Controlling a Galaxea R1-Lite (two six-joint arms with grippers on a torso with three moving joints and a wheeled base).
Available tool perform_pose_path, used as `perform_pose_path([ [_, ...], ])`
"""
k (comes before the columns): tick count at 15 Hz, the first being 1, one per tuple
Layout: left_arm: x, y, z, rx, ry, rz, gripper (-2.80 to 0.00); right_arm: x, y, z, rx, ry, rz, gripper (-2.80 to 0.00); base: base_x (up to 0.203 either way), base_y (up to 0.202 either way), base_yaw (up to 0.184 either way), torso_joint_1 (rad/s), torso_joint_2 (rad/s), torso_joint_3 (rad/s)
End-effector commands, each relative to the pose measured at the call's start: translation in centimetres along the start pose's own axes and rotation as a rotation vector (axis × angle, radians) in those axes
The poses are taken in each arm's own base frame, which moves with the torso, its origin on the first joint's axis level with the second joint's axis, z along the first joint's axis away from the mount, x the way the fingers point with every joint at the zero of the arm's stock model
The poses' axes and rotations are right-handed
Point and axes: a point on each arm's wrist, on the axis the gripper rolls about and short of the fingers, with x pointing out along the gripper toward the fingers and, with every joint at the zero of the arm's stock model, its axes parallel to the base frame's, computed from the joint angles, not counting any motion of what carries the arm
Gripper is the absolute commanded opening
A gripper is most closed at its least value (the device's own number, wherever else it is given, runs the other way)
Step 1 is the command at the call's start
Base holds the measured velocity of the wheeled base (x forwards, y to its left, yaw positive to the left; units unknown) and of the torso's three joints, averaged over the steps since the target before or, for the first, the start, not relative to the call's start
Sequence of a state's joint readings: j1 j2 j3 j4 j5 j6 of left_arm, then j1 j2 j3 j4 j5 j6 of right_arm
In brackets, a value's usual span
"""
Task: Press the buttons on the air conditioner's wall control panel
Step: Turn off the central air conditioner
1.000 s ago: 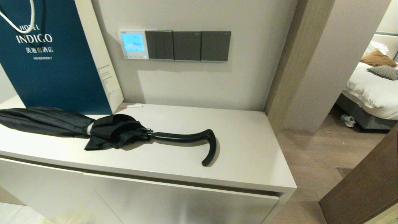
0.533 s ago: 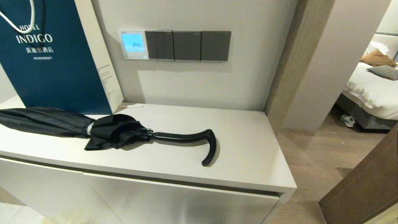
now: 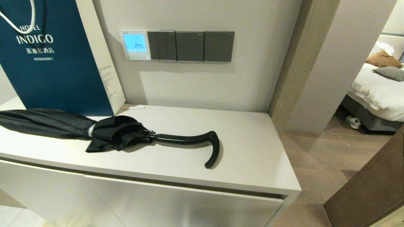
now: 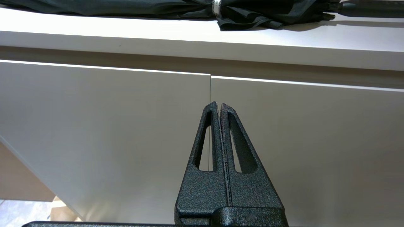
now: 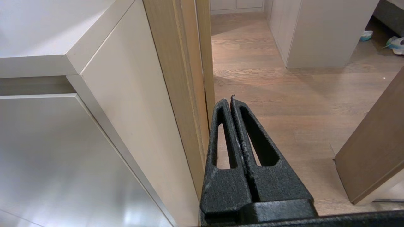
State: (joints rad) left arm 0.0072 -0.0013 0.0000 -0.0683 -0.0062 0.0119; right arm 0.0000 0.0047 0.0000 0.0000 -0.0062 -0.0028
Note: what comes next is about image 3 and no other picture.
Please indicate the white cabinet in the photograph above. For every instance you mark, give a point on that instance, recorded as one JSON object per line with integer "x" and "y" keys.
{"x": 252, "y": 157}

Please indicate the houndstooth patterned cushion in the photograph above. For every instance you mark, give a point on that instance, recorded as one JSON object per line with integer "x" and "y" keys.
{"x": 391, "y": 73}

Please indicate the dark grey three-gang wall switch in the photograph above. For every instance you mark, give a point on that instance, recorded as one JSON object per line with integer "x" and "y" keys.
{"x": 161, "y": 45}

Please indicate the bed with white duvet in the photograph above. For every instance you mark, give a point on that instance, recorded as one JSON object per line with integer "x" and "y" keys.
{"x": 375, "y": 94}

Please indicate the white pillow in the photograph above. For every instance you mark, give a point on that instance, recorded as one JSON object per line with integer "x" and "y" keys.
{"x": 383, "y": 47}

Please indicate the grey single rocker switch panel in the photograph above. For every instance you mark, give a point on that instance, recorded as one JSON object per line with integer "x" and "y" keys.
{"x": 189, "y": 46}
{"x": 219, "y": 46}

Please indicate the brown wooden door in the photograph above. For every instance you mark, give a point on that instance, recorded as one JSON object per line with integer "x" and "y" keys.
{"x": 372, "y": 186}

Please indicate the white and teal sneaker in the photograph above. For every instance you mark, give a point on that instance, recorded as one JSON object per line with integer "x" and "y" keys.
{"x": 353, "y": 122}

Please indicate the light wooden door frame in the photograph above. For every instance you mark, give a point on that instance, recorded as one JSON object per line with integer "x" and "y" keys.
{"x": 300, "y": 78}

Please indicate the brown cushion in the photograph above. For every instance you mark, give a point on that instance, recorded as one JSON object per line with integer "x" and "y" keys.
{"x": 383, "y": 60}

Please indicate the blue Hotel Indigo paper bag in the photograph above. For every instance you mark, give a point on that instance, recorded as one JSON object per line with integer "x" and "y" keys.
{"x": 56, "y": 75}

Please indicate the white wall thermostat panel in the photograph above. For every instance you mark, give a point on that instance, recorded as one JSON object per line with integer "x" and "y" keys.
{"x": 135, "y": 44}

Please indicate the black folded umbrella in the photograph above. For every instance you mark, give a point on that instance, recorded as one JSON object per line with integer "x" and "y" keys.
{"x": 116, "y": 134}

